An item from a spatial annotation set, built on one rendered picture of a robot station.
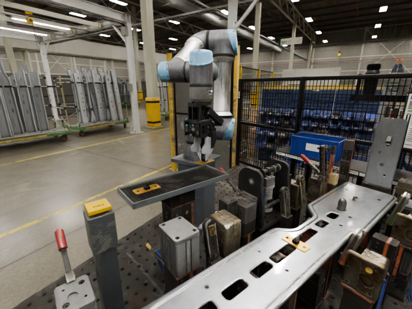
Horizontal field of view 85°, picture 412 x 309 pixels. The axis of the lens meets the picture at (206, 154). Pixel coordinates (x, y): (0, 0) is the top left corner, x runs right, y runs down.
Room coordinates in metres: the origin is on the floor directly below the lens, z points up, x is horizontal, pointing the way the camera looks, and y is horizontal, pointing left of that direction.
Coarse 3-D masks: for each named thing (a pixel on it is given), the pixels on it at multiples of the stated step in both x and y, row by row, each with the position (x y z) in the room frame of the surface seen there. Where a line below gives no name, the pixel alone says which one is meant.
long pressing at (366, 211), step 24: (336, 192) 0.97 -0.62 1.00; (360, 192) 0.97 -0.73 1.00; (312, 216) 0.76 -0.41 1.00; (360, 216) 0.76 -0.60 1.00; (264, 240) 0.62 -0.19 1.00; (312, 240) 0.62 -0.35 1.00; (336, 240) 0.62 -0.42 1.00; (216, 264) 0.52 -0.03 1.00; (240, 264) 0.52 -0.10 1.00; (288, 264) 0.52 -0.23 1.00; (312, 264) 0.52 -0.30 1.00; (192, 288) 0.44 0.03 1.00; (216, 288) 0.44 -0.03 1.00; (264, 288) 0.44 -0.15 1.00; (288, 288) 0.44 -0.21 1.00
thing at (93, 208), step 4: (96, 200) 0.59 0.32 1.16; (100, 200) 0.59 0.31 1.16; (104, 200) 0.59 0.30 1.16; (84, 204) 0.57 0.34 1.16; (88, 204) 0.57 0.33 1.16; (92, 204) 0.57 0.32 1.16; (96, 204) 0.57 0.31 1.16; (100, 204) 0.57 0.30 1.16; (104, 204) 0.57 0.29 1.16; (108, 204) 0.57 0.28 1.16; (88, 208) 0.55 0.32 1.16; (92, 208) 0.55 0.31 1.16; (96, 208) 0.55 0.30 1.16; (100, 208) 0.55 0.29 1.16; (104, 208) 0.55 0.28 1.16; (108, 208) 0.56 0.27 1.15; (88, 212) 0.53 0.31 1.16; (92, 212) 0.53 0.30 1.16; (96, 212) 0.54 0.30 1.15; (100, 212) 0.54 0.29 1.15
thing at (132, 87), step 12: (108, 24) 7.92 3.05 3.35; (132, 24) 7.57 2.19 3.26; (120, 36) 7.66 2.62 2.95; (132, 48) 7.48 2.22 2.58; (132, 60) 7.45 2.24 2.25; (132, 72) 7.42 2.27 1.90; (132, 84) 7.39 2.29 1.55; (132, 96) 7.40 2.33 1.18; (132, 108) 7.43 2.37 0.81; (132, 120) 7.42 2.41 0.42; (132, 132) 7.36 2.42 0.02
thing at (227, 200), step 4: (228, 196) 0.74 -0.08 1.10; (220, 200) 0.72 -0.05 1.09; (224, 200) 0.71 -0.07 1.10; (228, 200) 0.71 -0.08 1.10; (232, 200) 0.71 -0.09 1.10; (236, 200) 0.71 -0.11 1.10; (220, 204) 0.71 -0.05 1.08; (224, 204) 0.70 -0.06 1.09; (228, 204) 0.69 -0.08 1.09; (232, 204) 0.70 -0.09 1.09; (236, 204) 0.71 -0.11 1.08; (220, 208) 0.71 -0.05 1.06; (224, 208) 0.70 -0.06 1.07; (228, 208) 0.69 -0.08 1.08; (232, 208) 0.70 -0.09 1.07; (236, 208) 0.71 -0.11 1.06; (232, 212) 0.70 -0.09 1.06; (236, 212) 0.71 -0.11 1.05
